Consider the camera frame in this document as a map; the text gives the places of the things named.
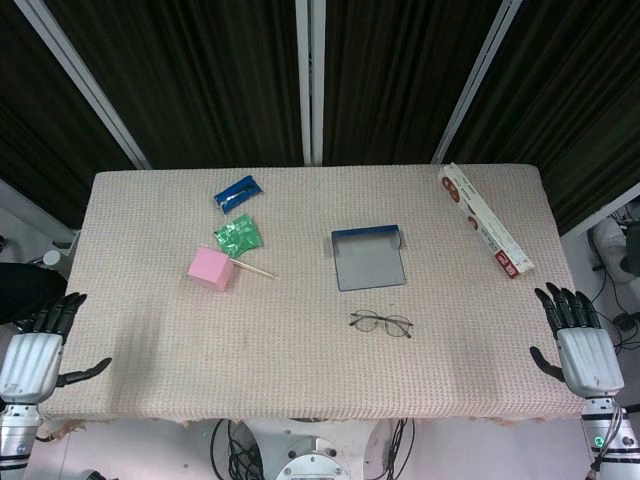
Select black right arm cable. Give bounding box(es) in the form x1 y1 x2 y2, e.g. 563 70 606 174
588 399 627 474

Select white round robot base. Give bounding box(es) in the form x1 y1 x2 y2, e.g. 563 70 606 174
239 417 401 480

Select dark curtain panel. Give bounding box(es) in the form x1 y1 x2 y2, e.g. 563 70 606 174
444 0 640 236
0 0 136 229
44 0 307 169
323 0 504 164

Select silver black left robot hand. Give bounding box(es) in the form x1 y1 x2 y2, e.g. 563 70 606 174
0 292 113 405

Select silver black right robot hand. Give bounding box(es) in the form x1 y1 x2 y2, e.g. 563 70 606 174
529 282 626 400

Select pink woven tablecloth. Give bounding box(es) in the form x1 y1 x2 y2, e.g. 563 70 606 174
37 163 609 437

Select pink cube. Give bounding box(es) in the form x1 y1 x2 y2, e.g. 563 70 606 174
187 244 235 292

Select green foil packet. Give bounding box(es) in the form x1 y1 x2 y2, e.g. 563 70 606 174
213 213 263 255

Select blue grey glasses case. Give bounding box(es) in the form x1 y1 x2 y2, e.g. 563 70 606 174
330 224 407 293

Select thin metal round eyeglasses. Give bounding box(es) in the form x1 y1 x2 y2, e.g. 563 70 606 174
349 309 415 340

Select white metal frame post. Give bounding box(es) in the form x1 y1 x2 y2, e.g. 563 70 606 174
294 0 327 166
12 0 152 170
432 0 525 164

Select blue foil packet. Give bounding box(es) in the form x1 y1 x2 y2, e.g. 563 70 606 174
212 174 265 215

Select long white baking paper box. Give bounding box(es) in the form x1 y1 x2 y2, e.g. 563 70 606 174
437 162 535 281

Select wooden chopstick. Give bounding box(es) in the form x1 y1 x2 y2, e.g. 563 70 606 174
228 259 277 281
228 257 279 279

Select black cable bundle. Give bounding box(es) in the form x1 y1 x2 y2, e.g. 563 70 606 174
209 418 269 480

